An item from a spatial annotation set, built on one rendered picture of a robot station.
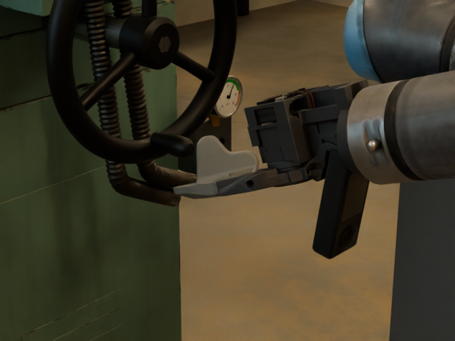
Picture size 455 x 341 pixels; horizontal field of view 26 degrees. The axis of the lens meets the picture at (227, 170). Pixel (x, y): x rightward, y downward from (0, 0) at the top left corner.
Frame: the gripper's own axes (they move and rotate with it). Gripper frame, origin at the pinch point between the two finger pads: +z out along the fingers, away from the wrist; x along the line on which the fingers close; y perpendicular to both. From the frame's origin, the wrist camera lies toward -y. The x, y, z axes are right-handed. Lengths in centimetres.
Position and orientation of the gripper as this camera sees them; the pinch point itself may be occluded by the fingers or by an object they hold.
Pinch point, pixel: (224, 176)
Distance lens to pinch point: 104.1
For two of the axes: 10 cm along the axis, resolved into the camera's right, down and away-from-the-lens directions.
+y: -2.6, -9.6, -1.3
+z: -7.0, 0.9, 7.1
